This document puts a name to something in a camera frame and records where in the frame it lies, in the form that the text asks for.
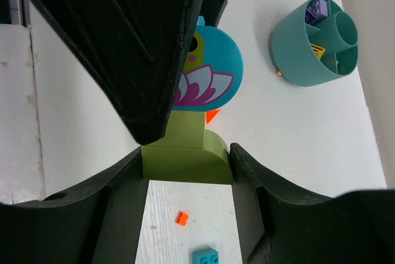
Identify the yellow lego brick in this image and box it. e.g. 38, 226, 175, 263
310, 43, 326, 60

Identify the teal round divided container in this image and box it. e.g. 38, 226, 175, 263
270, 0, 359, 87

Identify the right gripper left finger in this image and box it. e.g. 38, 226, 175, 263
1, 149, 148, 263

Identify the teal monster face lego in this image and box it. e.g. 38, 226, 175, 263
172, 15, 244, 112

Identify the dark purple long lego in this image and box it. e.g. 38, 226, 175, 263
305, 0, 330, 25

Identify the teal lego brick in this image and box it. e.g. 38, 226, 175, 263
192, 248, 220, 264

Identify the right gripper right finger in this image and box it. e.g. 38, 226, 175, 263
230, 143, 394, 263

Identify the small orange lego lower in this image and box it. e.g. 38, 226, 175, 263
175, 212, 189, 226

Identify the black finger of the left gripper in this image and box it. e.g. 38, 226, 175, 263
30, 0, 228, 145

